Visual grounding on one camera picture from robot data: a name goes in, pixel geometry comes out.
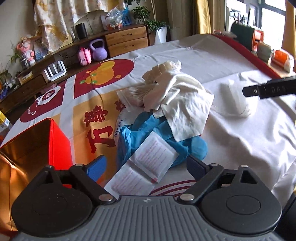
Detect white sachet strip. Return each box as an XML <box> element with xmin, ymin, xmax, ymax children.
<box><xmin>104</xmin><ymin>132</ymin><xmax>179</xmax><ymax>199</ymax></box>

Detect white cloth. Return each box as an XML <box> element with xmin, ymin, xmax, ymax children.
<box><xmin>142</xmin><ymin>61</ymin><xmax>214</xmax><ymax>142</ymax></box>

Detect blue plastic glove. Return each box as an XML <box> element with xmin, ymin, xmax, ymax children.
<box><xmin>116</xmin><ymin>110</ymin><xmax>208</xmax><ymax>170</ymax></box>

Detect orange white box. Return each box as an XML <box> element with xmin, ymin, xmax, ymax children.
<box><xmin>271</xmin><ymin>50</ymin><xmax>295</xmax><ymax>73</ymax></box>

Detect printed white tablecloth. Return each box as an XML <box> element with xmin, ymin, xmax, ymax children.
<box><xmin>4</xmin><ymin>35</ymin><xmax>295</xmax><ymax>204</ymax></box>

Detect clear plastic cup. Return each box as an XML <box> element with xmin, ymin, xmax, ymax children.
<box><xmin>211</xmin><ymin>79</ymin><xmax>250</xmax><ymax>118</ymax></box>

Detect green pen holder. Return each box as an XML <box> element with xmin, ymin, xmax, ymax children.
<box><xmin>230</xmin><ymin>23</ymin><xmax>255</xmax><ymax>51</ymax></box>

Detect red metal tin box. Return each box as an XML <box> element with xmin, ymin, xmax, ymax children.
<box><xmin>1</xmin><ymin>118</ymin><xmax>72</xmax><ymax>237</ymax></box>

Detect cartoon printed plastic bag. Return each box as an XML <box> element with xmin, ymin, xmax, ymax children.
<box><xmin>113</xmin><ymin>108</ymin><xmax>142</xmax><ymax>146</ymax></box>

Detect bag of wooden sticks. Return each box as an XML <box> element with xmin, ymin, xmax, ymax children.
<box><xmin>116</xmin><ymin>83</ymin><xmax>158</xmax><ymax>112</ymax></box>

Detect white wifi router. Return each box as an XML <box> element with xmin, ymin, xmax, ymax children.
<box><xmin>44</xmin><ymin>60</ymin><xmax>67</xmax><ymax>82</ymax></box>

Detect purple kettlebell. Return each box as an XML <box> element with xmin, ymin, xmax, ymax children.
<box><xmin>89</xmin><ymin>39</ymin><xmax>108</xmax><ymax>61</ymax></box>

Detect wooden tv cabinet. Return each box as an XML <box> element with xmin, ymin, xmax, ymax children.
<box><xmin>1</xmin><ymin>24</ymin><xmax>150</xmax><ymax>114</ymax></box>

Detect pink flower bouquet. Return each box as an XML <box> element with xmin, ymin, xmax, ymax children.
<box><xmin>16</xmin><ymin>37</ymin><xmax>35</xmax><ymax>66</ymax></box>

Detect black cylindrical speaker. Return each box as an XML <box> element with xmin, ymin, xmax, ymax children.
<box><xmin>75</xmin><ymin>23</ymin><xmax>88</xmax><ymax>40</ymax></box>

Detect potted green tree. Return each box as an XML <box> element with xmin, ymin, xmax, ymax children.
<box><xmin>124</xmin><ymin>1</ymin><xmax>168</xmax><ymax>45</ymax></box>

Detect clear plastic bag of items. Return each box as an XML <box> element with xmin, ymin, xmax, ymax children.
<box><xmin>105</xmin><ymin>8</ymin><xmax>123</xmax><ymax>30</ymax></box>

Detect floral patterned curtain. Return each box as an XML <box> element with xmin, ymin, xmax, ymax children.
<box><xmin>34</xmin><ymin>0</ymin><xmax>120</xmax><ymax>52</ymax></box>

